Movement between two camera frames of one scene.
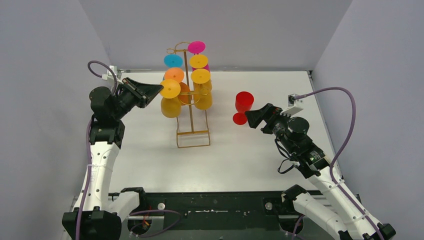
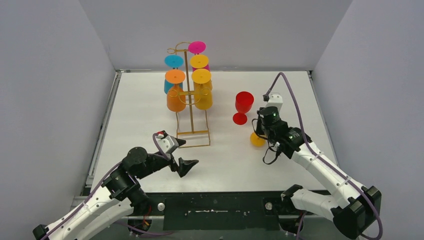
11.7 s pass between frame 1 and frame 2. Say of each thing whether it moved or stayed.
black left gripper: moved
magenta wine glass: stayed
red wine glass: stayed
